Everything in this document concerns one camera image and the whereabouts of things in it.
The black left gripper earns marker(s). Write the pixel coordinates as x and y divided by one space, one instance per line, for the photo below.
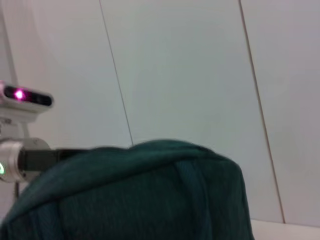
37 160

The dark teal fabric lunch bag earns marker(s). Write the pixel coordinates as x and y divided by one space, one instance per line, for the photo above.
140 195

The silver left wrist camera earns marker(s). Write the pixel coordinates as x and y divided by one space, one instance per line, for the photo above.
27 100

